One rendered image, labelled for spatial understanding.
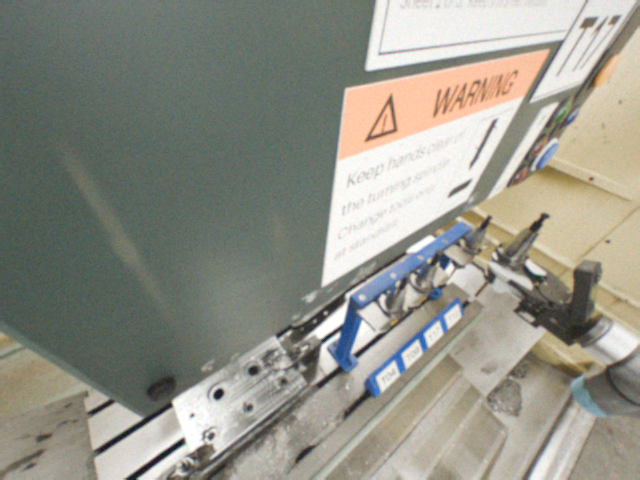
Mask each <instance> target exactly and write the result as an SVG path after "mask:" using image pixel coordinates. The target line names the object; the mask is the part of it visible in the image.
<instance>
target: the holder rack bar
mask: <svg viewBox="0 0 640 480"><path fill-rule="evenodd" d="M472 229H473V228H472V227H471V226H469V225H468V224H466V223H464V222H463V221H461V222H460V223H458V224H457V225H455V226H453V227H452V228H450V229H449V230H447V231H446V232H444V233H443V234H441V235H440V236H438V237H437V238H435V239H434V240H432V241H431V242H429V243H428V244H426V245H425V246H423V247H422V248H420V249H419V250H417V251H416V252H414V253H413V254H411V255H409V256H408V257H406V258H405V259H403V260H402V261H400V262H399V263H397V264H396V265H394V266H393V267H391V268H390V269H388V270H387V271H385V272H384V273H382V274H381V275H379V276H378V277H376V278H375V279H373V280H372V281H370V282H369V283H367V284H366V285H364V286H362V287H361V288H359V289H358V290H356V291H355V292H353V293H352V294H350V296H349V300H348V301H349V303H350V304H351V305H352V306H353V307H354V308H355V309H356V310H359V309H362V308H363V307H364V306H365V305H367V304H368V303H370V302H371V301H374V302H375V301H377V300H378V299H379V298H380V297H381V295H382V294H383V295H385V294H386V293H387V292H388V291H390V290H389V288H391V287H392V286H394V285H395V284H396V283H397V281H400V279H401V278H403V274H404V273H405V272H408V273H410V274H414V273H415V272H416V271H418V270H417V269H418V268H419V267H421V266H422V265H423V264H425V263H426V262H427V261H428V260H429V259H431V258H432V256H435V254H436V253H435V252H436V250H441V251H443V250H445V249H446V248H447V247H449V246H450V245H452V244H454V245H455V244H456V243H458V242H459V241H460V239H463V238H464V235H466V234H467V233H469V232H470V231H471V230H472Z"/></svg>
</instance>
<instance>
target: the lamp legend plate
mask: <svg viewBox="0 0 640 480"><path fill-rule="evenodd" d="M557 105H558V103H555V104H552V105H550V106H548V107H545V108H543V109H541V110H540V112H539V114H538V115H537V117H536V119H535V120H534V122H533V123H532V125H531V127H530V128H529V130H528V132H527V133H526V135H525V136H524V138H523V140H522V141H521V143H520V145H519V146H518V148H517V149H516V151H515V153H514V154H513V156H512V157H511V159H510V161H509V162H508V164H507V166H506V167H505V169H504V170H503V172H502V174H501V175H500V177H499V179H498V180H497V182H496V183H495V185H494V187H493V188H492V190H491V192H490V193H489V195H488V196H487V198H486V200H488V199H490V198H491V197H493V196H494V195H496V194H497V193H499V192H501V191H502V189H503V188H504V186H505V185H506V183H507V182H508V180H509V178H510V177H511V175H512V174H513V172H514V171H515V169H516V168H517V166H518V165H519V163H520V162H521V160H522V158H523V157H524V155H525V154H526V152H527V151H528V149H529V148H530V146H531V145H532V143H533V142H534V140H535V138H536V137H537V135H538V134H539V132H540V131H541V129H542V128H543V126H544V125H545V123H546V121H547V120H548V118H549V117H550V115H551V114H552V112H553V111H554V109H555V108H556V106H557Z"/></svg>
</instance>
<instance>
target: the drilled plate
mask: <svg viewBox="0 0 640 480"><path fill-rule="evenodd" d="M272 354H273V355H272ZM285 354H286V352H285V350H284V349H283V347H282V346H281V344H280V343H279V341H278V340H277V338H276V337H275V336H273V337H271V338H269V339H268V340H266V341H265V342H263V343H262V344H260V345H259V346H257V347H255V348H254V350H251V351H249V352H248V353H246V354H245V355H243V356H241V357H240V358H238V359H237V360H235V361H234V362H232V363H231V364H229V365H227V366H226V367H224V368H223V369H221V370H220V371H218V372H216V373H215V374H213V375H212V376H210V377H209V378H207V379H206V380H204V381H202V382H201V383H199V384H198V385H196V386H197V387H196V386H195V387H194V388H192V389H190V391H189V390H188V391H187V392H185V393H184V394H182V395H181V396H179V397H178V398H176V399H174V400H173V401H172V403H173V405H174V408H175V411H176V414H177V416H178V419H179V422H180V425H181V427H182V430H183V433H184V436H185V438H186V441H187V444H188V447H189V449H190V452H192V451H193V450H194V449H195V447H196V446H197V447H199V446H201V445H202V444H208V443H213V441H214V443H215V442H216V443H215V445H214V444H213V446H214V448H215V453H214V454H213V456H212V457H211V459H210V461H208V462H207V463H206V464H204V465H203V466H202V467H201V468H199V469H198V470H199V471H201V472H203V471H204V470H205V469H207V468H208V467H209V466H210V465H212V464H213V463H214V462H215V461H217V460H218V459H219V458H220V457H222V456H223V455H224V454H225V453H227V452H228V451H229V450H230V449H232V448H233V447H234V446H236V445H237V444H238V443H239V442H241V441H242V440H243V439H244V438H246V437H247V436H248V435H249V434H251V433H252V432H253V431H254V430H256V429H257V428H258V427H259V426H261V425H262V424H263V423H264V422H266V421H267V420H268V419H270V418H271V417H272V416H273V415H275V414H276V413H277V412H278V411H280V410H281V409H282V408H283V407H285V406H286V405H287V404H288V403H290V402H291V401H292V400H293V399H295V398H296V397H297V396H298V395H300V394H301V393H302V392H304V391H305V390H306V389H307V383H306V381H305V380H304V378H303V377H302V375H301V374H300V372H299V371H298V369H297V368H296V366H295V365H293V366H292V367H290V368H289V369H287V370H286V369H284V373H285V374H283V371H282V369H281V368H280V366H279V368H274V366H276V364H277V363H278V362H279V359H280V360H281V358H282V356H284V355H285ZM270 355H271V356H270ZM275 356H276V357H275ZM259 357H260V358H259ZM261 357H262V358H261ZM271 357H273V358H272V359H270V358H271ZM252 358H253V359H252ZM254 358H255V360H254ZM274 358H275V360H273V359H274ZM278 358H279V359H278ZM256 359H259V360H258V361H257V360H256ZM269 359H270V361H271V360H272V361H271V363H270V362H269ZM261 362H262V363H263V364H262V363H261ZM267 362H268V363H267ZM273 362H277V363H276V364H275V363H273ZM261 364H262V365H261ZM277 365H279V363H278V364H277ZM271 366H272V367H271ZM263 367H264V368H263ZM233 368H234V369H233ZM261 368H262V369H261ZM270 368H271V370H270ZM275 369H276V370H275ZM277 369H280V372H278V371H279V370H277ZM235 370H236V371H235ZM253 370H257V371H258V373H257V374H256V375H255V376H250V373H251V372H252V371H253ZM262 370H263V371H265V372H263V371H262ZM273 370H274V371H273ZM288 370H289V371H288ZM261 371H262V373H261ZM285 371H287V372H285ZM281 372H282V373H281ZM288 372H289V373H288ZM225 373H226V375H225ZM279 373H280V375H281V374H282V375H281V376H280V375H279ZM286 373H288V374H289V375H288V376H287V375H286ZM265 374H266V375H265ZM276 374H277V375H276ZM260 375H261V376H260ZM262 375H263V376H262ZM268 375H269V377H268ZM245 376H246V377H245ZM256 376H258V377H256ZM277 376H278V377H277ZM279 376H280V377H279ZM276 377H277V379H276V380H277V381H278V382H275V378H276ZM289 377H290V378H289ZM215 378H216V380H217V381H216V380H215ZM230 378H231V379H230ZM250 379H251V380H250ZM273 379H274V380H273ZM222 380H223V381H225V382H224V383H221V382H218V381H222ZM223 381H222V382H223ZM290 381H291V382H290ZM212 382H213V383H214V384H213V383H212ZM274 382H275V383H277V384H278V387H279V388H280V389H278V387H276V384H275V383H274ZM228 383H229V384H228ZM283 383H285V384H286V385H285V386H281V385H282V384H283ZM212 384H213V385H212ZM227 384H228V387H229V390H228V387H227ZM274 384H275V385H274ZM210 385H212V386H211V387H210ZM287 386H289V387H287ZM209 387H210V388H209ZM207 388H208V389H209V390H207ZM226 388H227V389H226ZM240 388H241V389H240ZM251 391H252V392H251ZM228 392H230V393H228ZM204 393H205V394H204ZM219 393H224V396H223V398H222V399H220V400H216V396H217V395H218V394H219ZM227 393H228V394H229V396H228V397H227V395H228V394H227ZM231 393H232V394H231ZM207 394H208V395H207ZM225 396H226V397H225ZM205 397H206V398H205ZM207 397H208V398H207ZM247 397H248V398H247ZM249 397H251V399H250V398H249ZM255 397H256V398H255ZM246 398H247V399H246ZM226 399H227V400H226ZM207 400H208V401H209V402H210V403H211V404H214V405H211V404H210V403H209V402H208V401H207ZM222 400H223V401H222ZM224 400H225V401H224ZM244 401H245V402H244ZM258 401H259V402H258ZM207 402H208V403H209V404H210V405H211V406H210V405H209V404H208V403H207ZM221 402H223V403H224V404H223V403H221ZM219 403H220V404H219ZM256 403H257V404H256ZM190 404H192V405H191V406H190ZM207 404H208V405H209V406H208V405H207ZM221 404H222V405H221ZM231 404H232V405H231ZM240 404H241V405H240ZM219 405H221V406H219ZM234 405H235V406H236V407H234ZM239 405H240V406H239ZM242 405H243V406H242ZM258 405H259V406H260V407H259V406H258ZM215 406H216V407H217V408H216V407H215ZM190 407H192V408H190ZM251 407H253V410H252V411H251V412H248V410H249V408H251ZM215 408H216V409H215ZM238 408H239V409H240V410H239V409H238ZM241 408H242V409H241ZM254 409H255V410H254ZM197 410H198V411H199V412H198V411H197ZM240 411H241V412H240ZM255 411H256V412H255ZM203 412H204V413H203ZM195 413H196V414H195ZM238 413H239V414H238ZM246 413H247V414H248V415H247V414H246ZM194 414H195V415H194ZM230 414H231V415H230ZM232 414H233V415H234V416H233V415H232ZM244 414H246V415H244ZM249 414H250V415H249ZM196 415H198V416H196ZM229 416H230V417H229ZM235 416H236V417H235ZM190 417H191V418H190ZM196 417H197V418H196ZM217 417H220V419H221V421H222V423H221V421H220V420H219V419H218V418H217ZM189 418H190V420H189ZM228 418H229V419H228ZM232 418H234V419H233V420H232ZM194 419H195V420H194ZM188 420H189V421H188ZM229 421H230V422H229ZM205 422H206V424H205ZM207 422H208V423H207ZM197 423H198V425H197ZM213 423H215V424H217V426H216V425H215V424H213ZM237 423H238V424H237ZM204 424H205V425H207V424H209V425H207V426H206V430H205V429H203V428H205V427H204V426H205V425H204ZM210 424H211V425H210ZM221 424H222V425H221ZM231 424H232V425H234V424H236V425H234V426H232V425H231ZM212 425H213V427H212ZM196 426H197V428H198V429H197V430H196ZM208 426H209V427H208ZM210 426H211V427H210ZM228 426H229V427H230V426H232V427H230V428H229V427H228ZM226 427H227V428H228V429H227V428H226ZM201 428H202V429H201ZM207 428H208V429H207ZM217 429H219V434H220V435H221V436H219V435H218V434H217ZM202 431H203V434H204V435H203V436H201V434H200V432H201V433H202ZM194 435H195V436H194ZM213 435H215V438H214V440H212V441H211V437H212V436H213ZM216 437H218V439H217V440H216ZM200 438H202V439H201V440H202V441H201V440H200ZM218 440H219V441H218ZM199 441H200V442H199ZM200 443H201V444H200ZM197 447H196V448H197Z"/></svg>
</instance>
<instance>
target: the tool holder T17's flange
mask: <svg viewBox="0 0 640 480"><path fill-rule="evenodd" d="M506 243H507V242H501V243H499V245H498V247H497V248H496V249H495V250H494V251H495V252H496V253H492V258H493V260H494V261H495V262H496V263H497V264H498V265H499V266H501V267H502V268H504V269H507V270H510V271H519V270H521V269H522V267H521V266H524V265H525V264H526V263H527V260H528V259H529V258H530V256H529V254H528V253H527V255H526V257H525V258H524V259H523V260H516V259H513V258H510V257H509V256H507V255H506V254H505V253H504V252H503V250H502V247H503V246H504V245H505V244H506Z"/></svg>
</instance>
